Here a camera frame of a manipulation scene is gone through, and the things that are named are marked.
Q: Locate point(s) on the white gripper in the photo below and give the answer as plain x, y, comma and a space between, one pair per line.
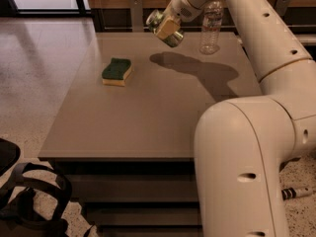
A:
179, 9

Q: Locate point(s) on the green soda can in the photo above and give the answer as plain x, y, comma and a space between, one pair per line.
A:
155, 19

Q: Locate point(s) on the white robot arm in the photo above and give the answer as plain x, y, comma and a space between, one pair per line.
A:
241, 143

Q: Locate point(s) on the clear plastic water bottle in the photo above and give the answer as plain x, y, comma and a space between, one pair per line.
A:
210, 29

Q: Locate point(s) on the green and yellow sponge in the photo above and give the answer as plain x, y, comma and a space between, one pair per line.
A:
116, 72

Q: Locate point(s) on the grey drawer cabinet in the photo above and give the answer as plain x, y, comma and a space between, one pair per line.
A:
129, 151

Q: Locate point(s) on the black white striped tool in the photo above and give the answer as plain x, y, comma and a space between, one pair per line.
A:
291, 193

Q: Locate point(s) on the left metal bracket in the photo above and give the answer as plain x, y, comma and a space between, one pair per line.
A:
136, 15

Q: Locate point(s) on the metal bracket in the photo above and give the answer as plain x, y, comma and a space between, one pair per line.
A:
281, 6
136, 15

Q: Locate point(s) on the right metal bracket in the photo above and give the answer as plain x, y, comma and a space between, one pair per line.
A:
281, 6

